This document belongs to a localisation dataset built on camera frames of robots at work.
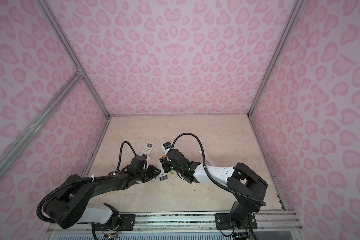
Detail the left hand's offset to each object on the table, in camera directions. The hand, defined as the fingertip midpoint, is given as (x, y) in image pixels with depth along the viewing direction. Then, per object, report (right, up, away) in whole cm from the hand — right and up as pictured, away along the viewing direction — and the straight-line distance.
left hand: (162, 170), depth 88 cm
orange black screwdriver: (+2, +9, -8) cm, 12 cm away
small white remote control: (+1, -3, 0) cm, 3 cm away
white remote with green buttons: (-12, +11, +12) cm, 20 cm away
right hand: (+1, +8, -6) cm, 10 cm away
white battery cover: (+28, +5, +8) cm, 30 cm away
